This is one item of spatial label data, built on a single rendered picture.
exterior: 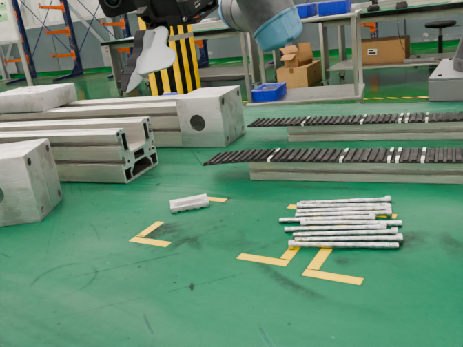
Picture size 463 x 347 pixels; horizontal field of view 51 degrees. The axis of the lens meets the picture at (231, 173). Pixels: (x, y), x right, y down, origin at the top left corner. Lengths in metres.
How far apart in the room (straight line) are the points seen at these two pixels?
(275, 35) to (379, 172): 0.25
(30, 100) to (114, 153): 0.39
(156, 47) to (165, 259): 0.25
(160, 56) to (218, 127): 0.33
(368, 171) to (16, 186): 0.47
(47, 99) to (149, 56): 0.56
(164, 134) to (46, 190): 0.30
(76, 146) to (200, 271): 0.40
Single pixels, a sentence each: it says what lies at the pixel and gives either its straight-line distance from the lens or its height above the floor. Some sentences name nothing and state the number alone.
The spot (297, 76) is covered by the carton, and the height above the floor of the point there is 0.15.
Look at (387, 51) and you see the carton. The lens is 5.67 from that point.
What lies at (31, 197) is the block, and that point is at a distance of 0.70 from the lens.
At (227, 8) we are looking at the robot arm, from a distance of 0.86.
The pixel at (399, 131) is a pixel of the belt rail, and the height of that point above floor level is 0.79.
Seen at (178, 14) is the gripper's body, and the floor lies 1.02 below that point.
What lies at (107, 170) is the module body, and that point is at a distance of 0.80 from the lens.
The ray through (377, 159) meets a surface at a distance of 0.65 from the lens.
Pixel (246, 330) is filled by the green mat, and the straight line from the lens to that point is 0.40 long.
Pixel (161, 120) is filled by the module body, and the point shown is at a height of 0.83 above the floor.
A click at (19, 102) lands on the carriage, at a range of 1.15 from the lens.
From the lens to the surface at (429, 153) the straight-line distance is 0.67.
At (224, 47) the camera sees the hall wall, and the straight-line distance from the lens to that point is 9.66.
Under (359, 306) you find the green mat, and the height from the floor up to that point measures 0.78.
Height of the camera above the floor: 1.02
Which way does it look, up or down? 19 degrees down
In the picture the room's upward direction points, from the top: 8 degrees counter-clockwise
